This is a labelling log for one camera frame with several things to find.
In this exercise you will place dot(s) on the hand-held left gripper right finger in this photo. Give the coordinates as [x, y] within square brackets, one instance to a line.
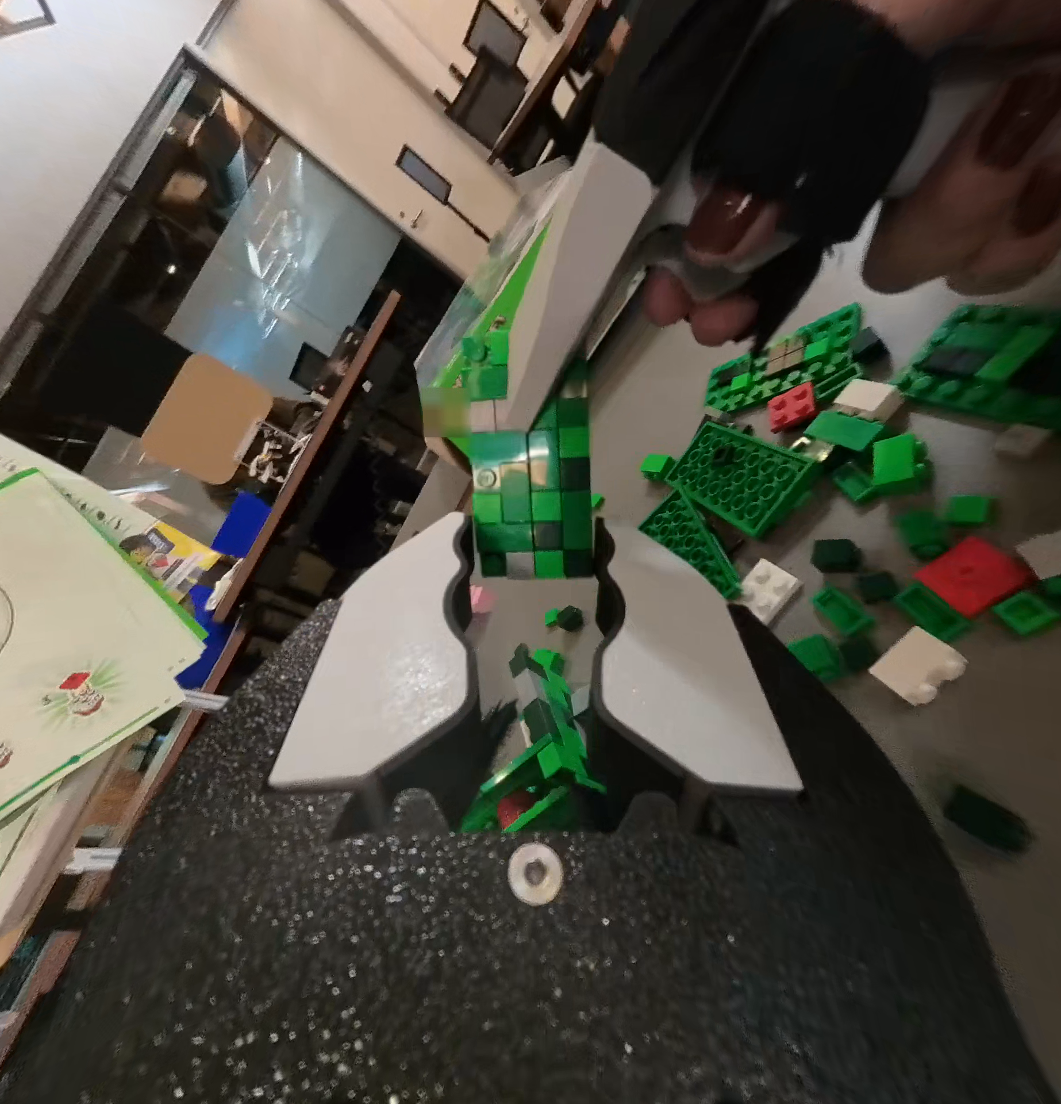
[694, 690]

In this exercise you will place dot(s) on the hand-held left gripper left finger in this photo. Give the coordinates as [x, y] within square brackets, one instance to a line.
[375, 690]

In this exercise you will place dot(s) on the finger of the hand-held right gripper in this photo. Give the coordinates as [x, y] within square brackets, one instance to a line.
[582, 259]

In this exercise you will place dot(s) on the green mosaic brick cube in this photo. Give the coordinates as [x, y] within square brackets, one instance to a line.
[530, 500]

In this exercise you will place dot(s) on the wooden office desk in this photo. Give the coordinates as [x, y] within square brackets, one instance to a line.
[323, 414]

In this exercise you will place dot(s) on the grey desk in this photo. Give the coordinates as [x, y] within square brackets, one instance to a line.
[1030, 716]

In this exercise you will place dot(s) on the person's right hand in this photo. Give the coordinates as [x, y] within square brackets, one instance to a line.
[996, 172]

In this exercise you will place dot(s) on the green toy box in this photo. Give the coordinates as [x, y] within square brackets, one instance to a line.
[518, 285]

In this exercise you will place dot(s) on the white studded brick plate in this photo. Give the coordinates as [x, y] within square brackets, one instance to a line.
[772, 591]

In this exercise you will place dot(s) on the green wedge brick plate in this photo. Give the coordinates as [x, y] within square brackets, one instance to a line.
[690, 543]

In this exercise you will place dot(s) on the white booklet stand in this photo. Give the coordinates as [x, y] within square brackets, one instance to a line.
[205, 700]

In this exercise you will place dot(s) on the blue storage bin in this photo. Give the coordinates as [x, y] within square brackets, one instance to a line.
[242, 522]
[211, 621]

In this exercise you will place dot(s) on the tablet on pole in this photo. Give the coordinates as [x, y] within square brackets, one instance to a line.
[423, 172]

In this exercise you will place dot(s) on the small red brick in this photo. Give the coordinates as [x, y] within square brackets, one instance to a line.
[792, 407]
[515, 809]

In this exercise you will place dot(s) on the black office chair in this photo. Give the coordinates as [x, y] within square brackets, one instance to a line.
[492, 78]

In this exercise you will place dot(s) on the green rectangular brick plate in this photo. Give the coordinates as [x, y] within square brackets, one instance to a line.
[742, 474]

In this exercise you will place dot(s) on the green plate with grey tiles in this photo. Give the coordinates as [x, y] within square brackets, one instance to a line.
[780, 358]

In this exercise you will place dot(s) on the white brick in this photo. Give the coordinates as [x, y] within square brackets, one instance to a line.
[868, 399]
[918, 664]

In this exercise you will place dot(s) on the yellow toy box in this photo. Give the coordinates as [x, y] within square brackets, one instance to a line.
[177, 552]

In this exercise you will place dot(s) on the black monitor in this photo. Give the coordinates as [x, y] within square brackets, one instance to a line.
[309, 364]

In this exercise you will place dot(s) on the red brick plate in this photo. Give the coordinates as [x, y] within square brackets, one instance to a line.
[974, 574]

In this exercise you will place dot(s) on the loose small green bricks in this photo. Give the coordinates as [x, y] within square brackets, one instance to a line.
[897, 461]

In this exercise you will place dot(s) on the open instruction booklet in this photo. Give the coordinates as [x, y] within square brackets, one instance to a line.
[65, 621]

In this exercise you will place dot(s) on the dark green brick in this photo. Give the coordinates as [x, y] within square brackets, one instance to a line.
[987, 818]

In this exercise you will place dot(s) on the green studded brick plate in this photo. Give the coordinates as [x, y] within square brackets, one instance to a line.
[996, 371]

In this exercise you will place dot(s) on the grey brick plate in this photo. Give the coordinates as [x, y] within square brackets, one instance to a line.
[1052, 550]

